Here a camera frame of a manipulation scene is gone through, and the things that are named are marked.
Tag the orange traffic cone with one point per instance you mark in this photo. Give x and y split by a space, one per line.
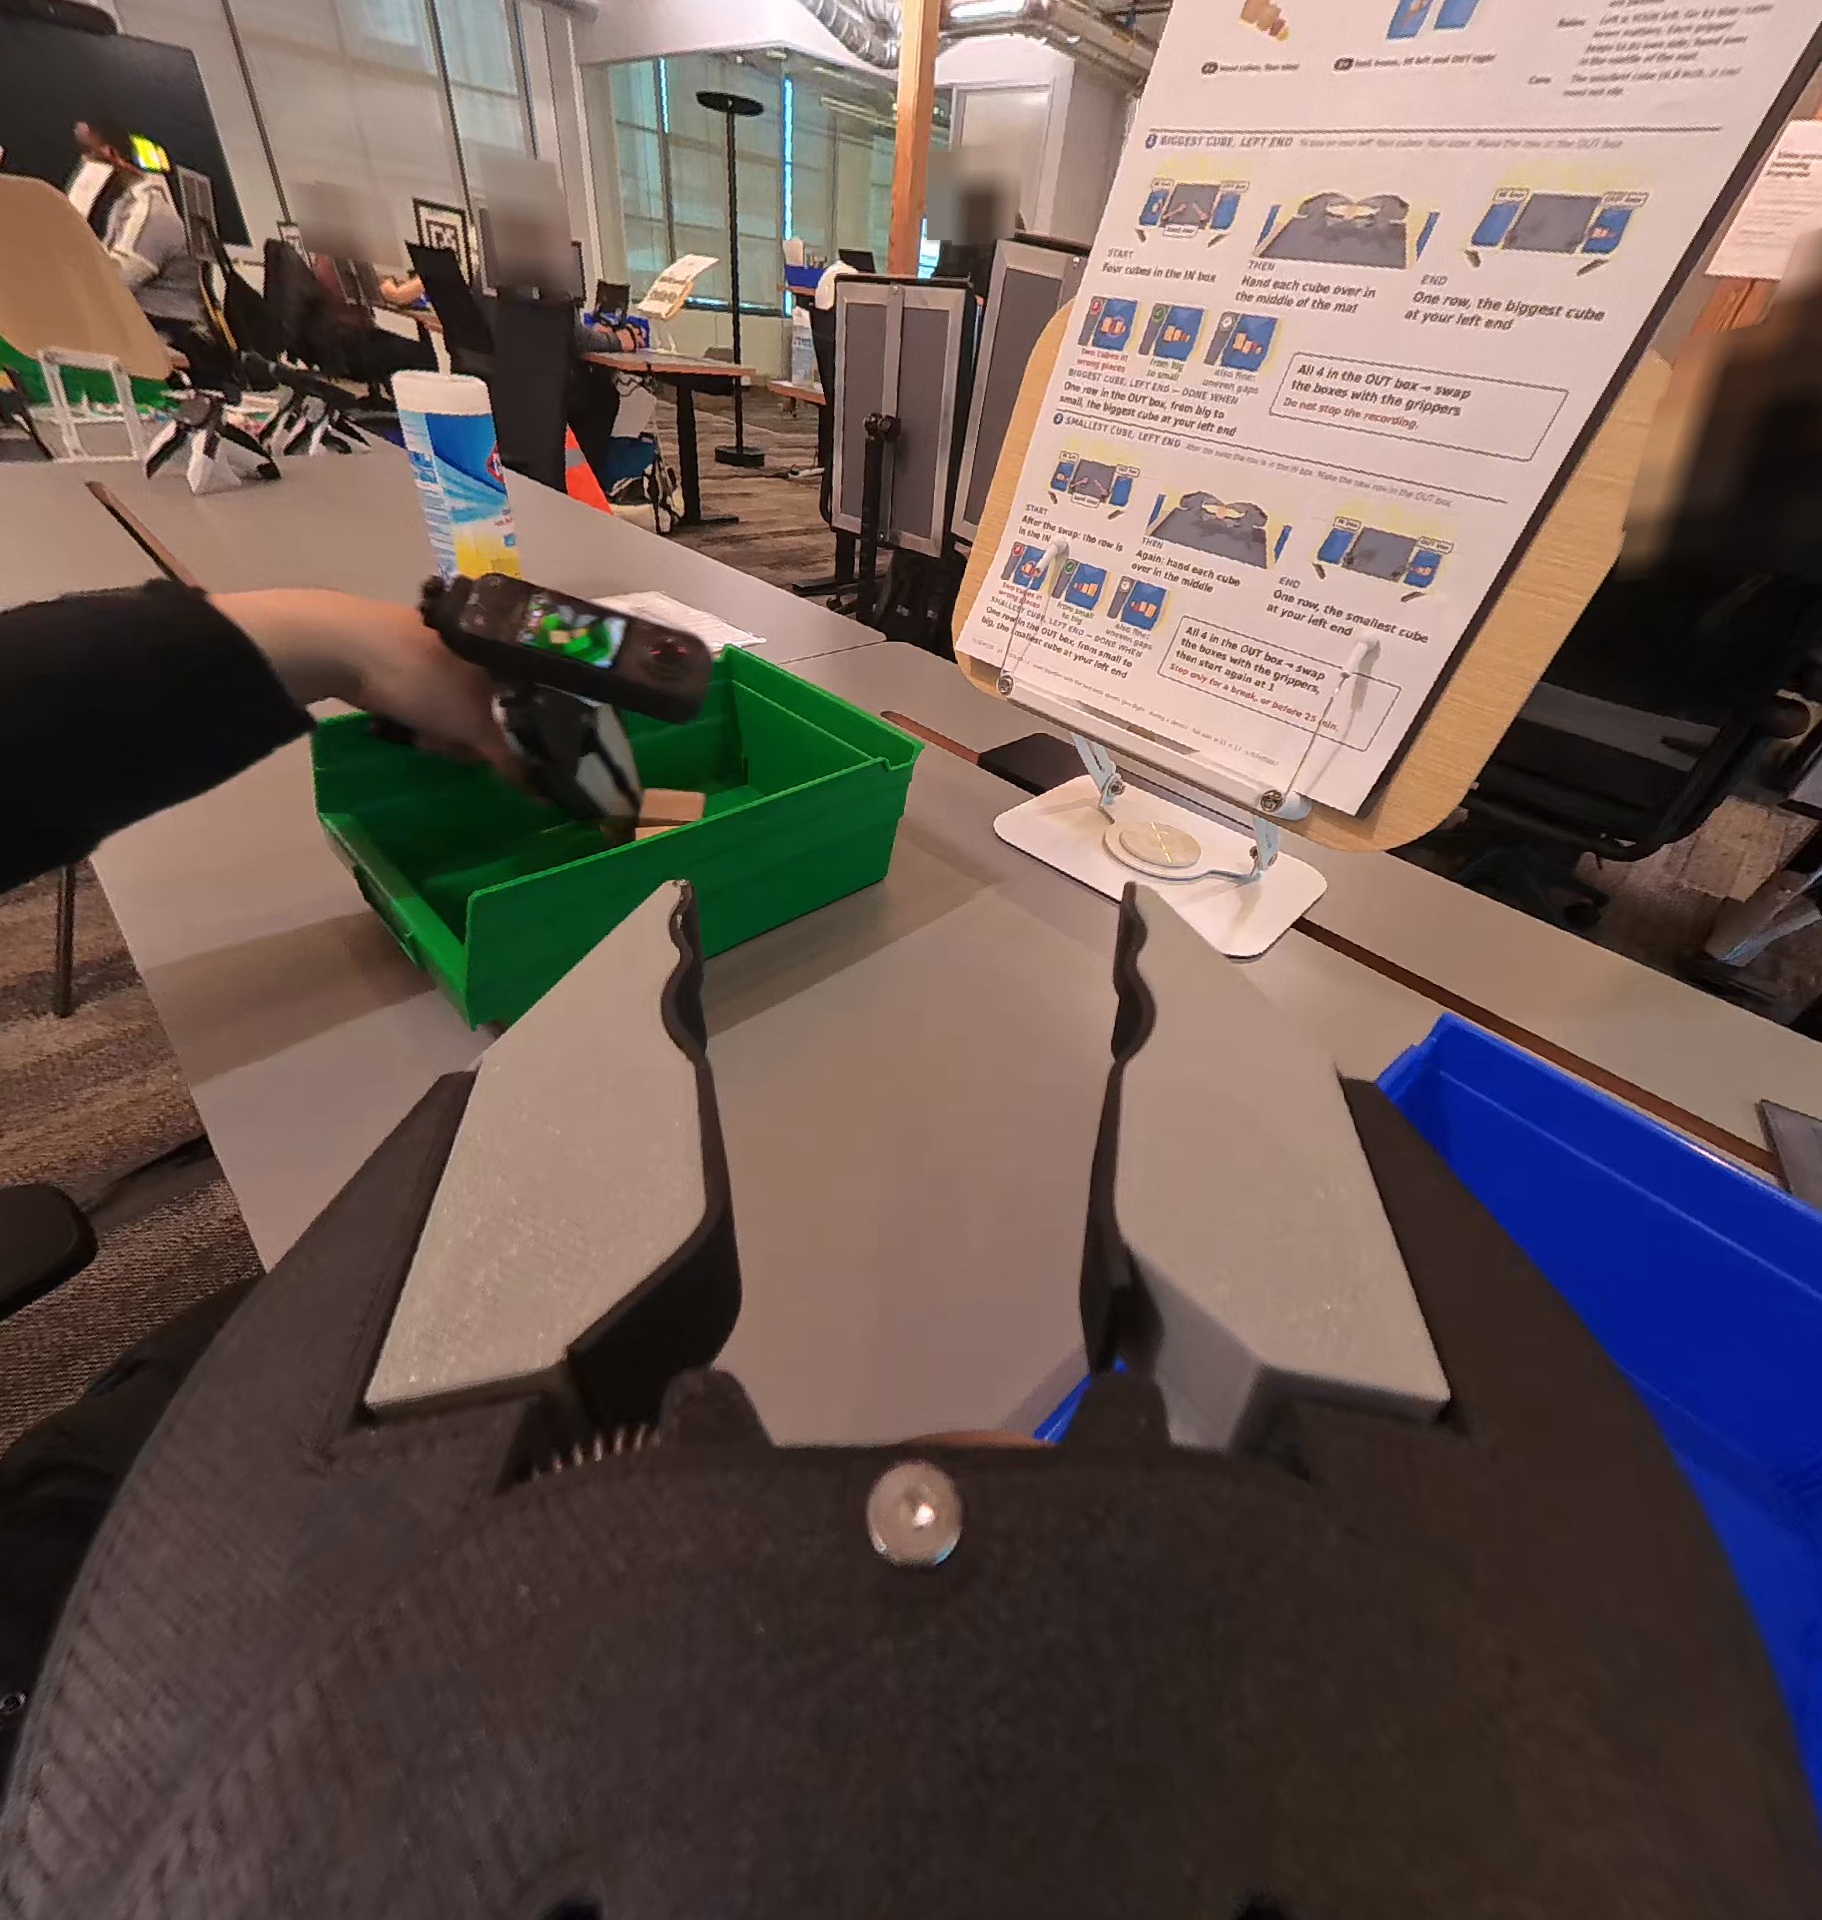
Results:
585 471

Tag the small wooden document stand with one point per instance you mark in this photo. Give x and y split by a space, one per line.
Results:
57 285

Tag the person's left hand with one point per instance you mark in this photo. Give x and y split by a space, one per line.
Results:
387 660

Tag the diagonal support beam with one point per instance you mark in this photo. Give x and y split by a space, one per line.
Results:
916 136

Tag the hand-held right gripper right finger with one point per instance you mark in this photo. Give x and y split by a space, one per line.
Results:
1273 1200

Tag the person's torso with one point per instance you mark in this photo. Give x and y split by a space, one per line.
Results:
57 1576

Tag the wipes canister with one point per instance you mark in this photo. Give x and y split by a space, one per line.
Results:
454 465

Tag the large natural wooden cube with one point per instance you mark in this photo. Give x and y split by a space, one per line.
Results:
671 811

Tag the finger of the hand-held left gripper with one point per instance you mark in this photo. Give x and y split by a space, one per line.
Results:
619 771

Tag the wooden-top standing desk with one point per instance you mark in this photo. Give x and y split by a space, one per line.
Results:
671 366

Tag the green plastic bin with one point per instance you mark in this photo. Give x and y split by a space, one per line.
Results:
702 886

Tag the black floor lamp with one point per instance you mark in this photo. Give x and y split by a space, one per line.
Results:
731 271

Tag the person's left forearm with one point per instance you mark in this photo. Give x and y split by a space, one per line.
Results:
101 721

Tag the printed instruction sheet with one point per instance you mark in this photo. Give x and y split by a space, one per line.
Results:
1377 376

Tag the blue plastic bin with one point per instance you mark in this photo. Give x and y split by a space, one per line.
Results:
1678 1320

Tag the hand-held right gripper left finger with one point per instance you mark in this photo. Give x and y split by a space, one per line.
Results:
566 1200

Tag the white paper sheets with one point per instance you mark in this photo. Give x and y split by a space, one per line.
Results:
687 617

